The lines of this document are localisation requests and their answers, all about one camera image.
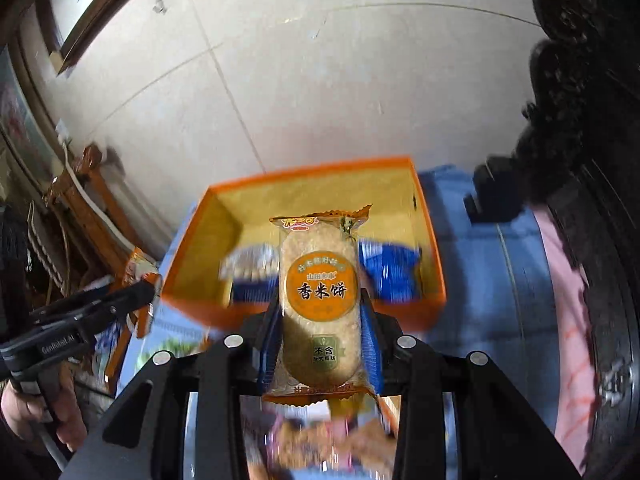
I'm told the green snack packet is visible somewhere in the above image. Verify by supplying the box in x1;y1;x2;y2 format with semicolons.
153;336;210;358

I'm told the orange rice cracker packet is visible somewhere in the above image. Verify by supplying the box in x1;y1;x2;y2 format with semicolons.
265;205;374;405

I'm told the blue snack bag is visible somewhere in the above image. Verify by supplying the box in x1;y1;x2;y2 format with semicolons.
359;238;421;304
219;244;280;304

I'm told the pink cookie bag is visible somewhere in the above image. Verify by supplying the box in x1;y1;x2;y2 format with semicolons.
266;417;396;479

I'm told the person's left hand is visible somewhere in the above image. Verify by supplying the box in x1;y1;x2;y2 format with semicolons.
1;364;87;453

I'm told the pink cushion cover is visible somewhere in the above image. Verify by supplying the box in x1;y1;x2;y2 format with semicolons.
533;206;598;472

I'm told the carved wooden chair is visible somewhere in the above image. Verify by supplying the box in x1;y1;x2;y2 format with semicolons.
26;143;140;297

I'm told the blue tablecloth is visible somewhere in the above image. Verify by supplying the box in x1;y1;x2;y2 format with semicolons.
117;164;561;480

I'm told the orange cardboard box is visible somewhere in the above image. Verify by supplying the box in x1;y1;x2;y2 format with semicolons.
160;157;447;332

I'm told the dark carved wooden sofa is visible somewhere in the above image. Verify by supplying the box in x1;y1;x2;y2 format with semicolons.
463;0;640;480

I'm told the white power cable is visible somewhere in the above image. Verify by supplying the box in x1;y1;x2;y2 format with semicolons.
60;134;137;256

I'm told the wall power socket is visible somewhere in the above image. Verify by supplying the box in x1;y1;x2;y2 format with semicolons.
55;119;70;145

